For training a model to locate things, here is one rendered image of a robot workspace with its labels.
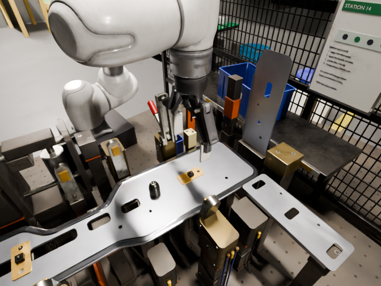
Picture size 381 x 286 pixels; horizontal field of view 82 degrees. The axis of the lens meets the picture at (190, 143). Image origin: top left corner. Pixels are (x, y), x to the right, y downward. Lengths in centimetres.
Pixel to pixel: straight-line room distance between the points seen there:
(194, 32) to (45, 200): 65
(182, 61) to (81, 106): 77
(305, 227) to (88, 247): 54
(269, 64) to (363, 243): 77
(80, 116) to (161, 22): 89
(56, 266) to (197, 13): 59
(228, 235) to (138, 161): 78
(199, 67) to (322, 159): 54
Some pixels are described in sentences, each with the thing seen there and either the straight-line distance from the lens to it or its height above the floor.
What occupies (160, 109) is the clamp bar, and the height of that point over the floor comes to 117.
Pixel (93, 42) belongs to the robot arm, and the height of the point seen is 145.
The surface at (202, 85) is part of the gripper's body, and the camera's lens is 49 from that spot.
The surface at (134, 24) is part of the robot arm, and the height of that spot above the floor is 147.
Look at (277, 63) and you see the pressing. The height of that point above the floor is 131.
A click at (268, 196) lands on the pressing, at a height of 100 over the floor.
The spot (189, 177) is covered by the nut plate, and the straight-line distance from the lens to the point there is 70.
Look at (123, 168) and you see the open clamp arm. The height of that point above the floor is 101.
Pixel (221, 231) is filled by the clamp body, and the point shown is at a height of 104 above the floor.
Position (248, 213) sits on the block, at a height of 98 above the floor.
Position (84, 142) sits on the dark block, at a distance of 72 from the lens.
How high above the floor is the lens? 153
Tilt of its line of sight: 40 degrees down
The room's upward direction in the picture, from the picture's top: straight up
